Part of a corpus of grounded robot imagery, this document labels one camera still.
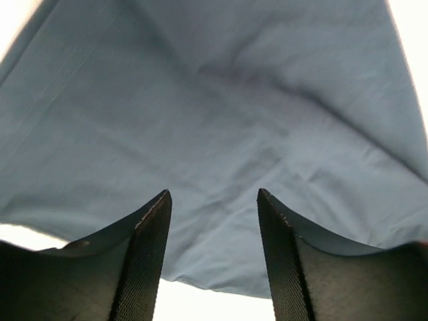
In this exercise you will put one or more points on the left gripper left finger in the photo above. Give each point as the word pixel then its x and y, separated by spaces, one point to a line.
pixel 112 274

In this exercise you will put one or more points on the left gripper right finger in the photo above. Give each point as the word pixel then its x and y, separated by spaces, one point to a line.
pixel 316 274

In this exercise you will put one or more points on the blue grey t shirt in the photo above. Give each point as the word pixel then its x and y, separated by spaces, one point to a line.
pixel 106 103

